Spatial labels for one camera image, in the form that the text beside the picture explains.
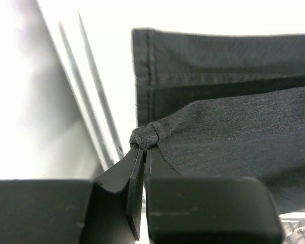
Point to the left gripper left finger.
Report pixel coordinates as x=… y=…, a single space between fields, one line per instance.
x=117 y=199

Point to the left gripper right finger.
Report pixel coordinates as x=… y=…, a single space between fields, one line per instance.
x=158 y=169

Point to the black trousers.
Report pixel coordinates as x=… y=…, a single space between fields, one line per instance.
x=225 y=106

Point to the aluminium table frame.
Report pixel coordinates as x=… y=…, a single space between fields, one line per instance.
x=88 y=90

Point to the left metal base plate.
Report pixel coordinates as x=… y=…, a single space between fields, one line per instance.
x=294 y=227

